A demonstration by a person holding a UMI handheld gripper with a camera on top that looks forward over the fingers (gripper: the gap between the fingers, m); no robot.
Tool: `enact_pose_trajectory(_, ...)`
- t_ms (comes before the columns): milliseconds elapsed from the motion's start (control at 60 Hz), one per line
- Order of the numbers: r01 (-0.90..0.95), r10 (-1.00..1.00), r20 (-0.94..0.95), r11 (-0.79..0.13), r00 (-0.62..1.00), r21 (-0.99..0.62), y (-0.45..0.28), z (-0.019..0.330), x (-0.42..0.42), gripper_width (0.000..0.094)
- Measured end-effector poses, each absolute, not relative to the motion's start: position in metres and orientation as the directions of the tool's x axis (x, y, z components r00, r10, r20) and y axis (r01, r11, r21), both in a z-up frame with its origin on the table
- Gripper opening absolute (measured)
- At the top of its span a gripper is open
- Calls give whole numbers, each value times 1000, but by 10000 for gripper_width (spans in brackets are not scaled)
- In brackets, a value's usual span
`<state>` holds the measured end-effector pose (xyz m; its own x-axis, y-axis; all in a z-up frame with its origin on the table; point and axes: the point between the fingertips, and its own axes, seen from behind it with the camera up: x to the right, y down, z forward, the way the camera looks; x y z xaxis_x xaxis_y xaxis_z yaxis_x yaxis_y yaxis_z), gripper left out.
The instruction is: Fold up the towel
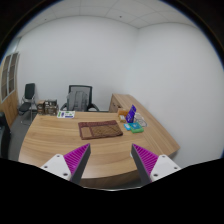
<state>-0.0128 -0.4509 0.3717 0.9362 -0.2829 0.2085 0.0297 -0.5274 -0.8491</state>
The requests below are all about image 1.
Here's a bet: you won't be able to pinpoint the black chair at left edge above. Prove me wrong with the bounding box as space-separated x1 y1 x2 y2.
0 112 11 159

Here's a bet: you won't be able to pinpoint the clear plastic bag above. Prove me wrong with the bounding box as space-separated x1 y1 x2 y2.
134 113 148 127

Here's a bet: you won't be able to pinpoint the black visitor chair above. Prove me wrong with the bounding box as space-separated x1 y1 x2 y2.
18 83 35 117

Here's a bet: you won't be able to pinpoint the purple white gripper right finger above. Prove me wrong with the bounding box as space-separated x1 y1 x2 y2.
131 144 180 185

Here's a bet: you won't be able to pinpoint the wooden office desk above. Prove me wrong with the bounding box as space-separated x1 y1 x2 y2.
19 94 179 189

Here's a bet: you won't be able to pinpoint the blue small packet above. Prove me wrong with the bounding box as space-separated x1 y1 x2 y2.
124 124 131 130

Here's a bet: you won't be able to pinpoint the orange small box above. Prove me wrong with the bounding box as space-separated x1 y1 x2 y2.
118 110 128 122

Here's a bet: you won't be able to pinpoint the green flat box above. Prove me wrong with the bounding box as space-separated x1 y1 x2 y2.
129 122 144 133

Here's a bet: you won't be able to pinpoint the dark brown storage boxes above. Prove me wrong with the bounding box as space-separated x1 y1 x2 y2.
37 99 58 116

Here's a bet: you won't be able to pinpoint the wooden glass door cabinet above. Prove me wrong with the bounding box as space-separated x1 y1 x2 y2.
0 52 19 126

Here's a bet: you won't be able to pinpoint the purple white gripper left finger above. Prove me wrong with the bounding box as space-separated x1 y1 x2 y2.
41 144 91 184

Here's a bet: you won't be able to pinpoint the black mesh office chair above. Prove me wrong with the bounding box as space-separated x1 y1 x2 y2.
61 85 99 112

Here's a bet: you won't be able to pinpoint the white green paper card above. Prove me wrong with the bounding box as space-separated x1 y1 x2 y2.
57 111 75 118

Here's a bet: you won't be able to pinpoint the brown patterned towel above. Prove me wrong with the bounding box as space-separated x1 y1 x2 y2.
78 120 123 140

